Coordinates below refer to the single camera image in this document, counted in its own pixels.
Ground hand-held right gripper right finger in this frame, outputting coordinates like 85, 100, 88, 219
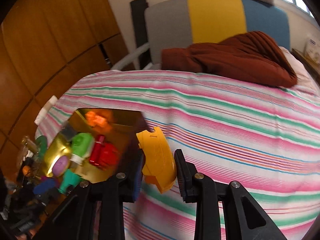
174, 149, 288, 240

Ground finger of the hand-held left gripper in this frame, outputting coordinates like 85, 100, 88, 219
33, 179, 57, 196

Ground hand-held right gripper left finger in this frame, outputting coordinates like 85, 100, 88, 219
32, 152, 145, 240

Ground yellow plastic piece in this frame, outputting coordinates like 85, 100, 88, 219
136, 127, 177, 194

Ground red block toy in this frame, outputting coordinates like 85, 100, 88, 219
99, 142, 119, 169

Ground gold tin box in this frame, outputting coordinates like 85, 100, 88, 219
42, 108, 148, 183

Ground green and white plug toy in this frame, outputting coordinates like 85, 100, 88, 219
70, 132, 94, 164

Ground teal toy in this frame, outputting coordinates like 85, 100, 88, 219
59, 169, 81, 194

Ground lilac round toy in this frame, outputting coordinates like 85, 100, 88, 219
51, 156, 71, 177

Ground clear plastic jar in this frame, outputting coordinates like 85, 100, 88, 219
16, 135, 38, 168

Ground red cylinder toy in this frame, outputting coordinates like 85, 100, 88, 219
89, 134, 105, 167

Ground striped blanket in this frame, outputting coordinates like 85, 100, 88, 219
35, 69, 320, 240

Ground orange spiky toy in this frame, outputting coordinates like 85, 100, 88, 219
85, 110, 112, 132

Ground stack of paper cups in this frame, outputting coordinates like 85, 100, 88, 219
35, 95, 57, 125

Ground white chair tube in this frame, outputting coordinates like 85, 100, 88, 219
110, 42, 160, 71

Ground brown quilt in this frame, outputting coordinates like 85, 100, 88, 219
161, 31, 298, 88

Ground wooden wardrobe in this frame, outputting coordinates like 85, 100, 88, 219
0, 0, 130, 180

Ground pale pink bed sheet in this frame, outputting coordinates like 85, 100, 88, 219
279, 46, 320, 90

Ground grey yellow blue headboard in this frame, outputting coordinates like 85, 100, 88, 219
144, 0, 290, 69

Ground wooden nightstand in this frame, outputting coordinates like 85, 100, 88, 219
291, 49, 320, 80

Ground white box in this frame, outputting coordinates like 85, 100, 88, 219
304, 38, 320, 58

